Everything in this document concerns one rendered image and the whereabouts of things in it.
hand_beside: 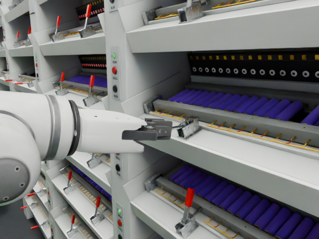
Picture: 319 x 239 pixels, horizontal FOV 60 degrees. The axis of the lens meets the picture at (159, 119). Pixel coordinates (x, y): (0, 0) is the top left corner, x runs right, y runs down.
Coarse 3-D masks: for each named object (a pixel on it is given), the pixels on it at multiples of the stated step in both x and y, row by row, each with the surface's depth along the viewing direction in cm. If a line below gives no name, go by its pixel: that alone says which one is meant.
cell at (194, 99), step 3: (201, 93) 61; (204, 93) 61; (207, 93) 62; (198, 96) 61; (201, 96) 61; (192, 99) 60; (195, 99) 60; (198, 99) 60; (186, 102) 60; (189, 102) 59; (192, 102) 59
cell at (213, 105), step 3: (228, 93) 57; (222, 96) 57; (225, 96) 57; (228, 96) 57; (231, 96) 57; (219, 99) 56; (222, 99) 56; (225, 99) 56; (213, 102) 55; (216, 102) 55; (219, 102) 55; (222, 102) 56; (210, 105) 55; (213, 105) 55; (216, 105) 55; (213, 108) 54
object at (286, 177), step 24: (144, 96) 65; (168, 96) 69; (168, 144) 54; (192, 144) 47; (216, 144) 45; (240, 144) 43; (216, 168) 45; (240, 168) 40; (264, 168) 37; (288, 168) 36; (312, 168) 34; (264, 192) 38; (288, 192) 35; (312, 192) 32
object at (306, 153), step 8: (176, 120) 57; (208, 128) 50; (216, 128) 49; (232, 136) 46; (240, 136) 44; (248, 136) 44; (264, 144) 41; (272, 144) 40; (280, 144) 40; (296, 152) 37; (304, 152) 36; (312, 152) 36
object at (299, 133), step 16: (176, 112) 59; (192, 112) 55; (208, 112) 51; (224, 112) 49; (240, 128) 47; (256, 128) 44; (272, 128) 42; (288, 128) 40; (304, 128) 38; (288, 144) 39
